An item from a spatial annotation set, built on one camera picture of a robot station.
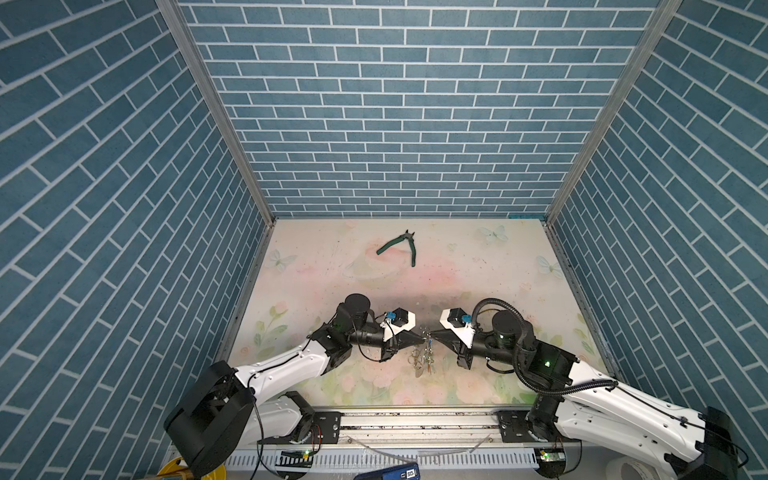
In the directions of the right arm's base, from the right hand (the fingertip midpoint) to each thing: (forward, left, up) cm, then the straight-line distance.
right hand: (430, 331), depth 70 cm
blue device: (-26, +3, -16) cm, 31 cm away
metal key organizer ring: (-3, +1, -6) cm, 7 cm away
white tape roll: (-21, -44, -19) cm, 52 cm away
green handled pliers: (+47, +9, -19) cm, 52 cm away
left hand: (-1, +2, -4) cm, 5 cm away
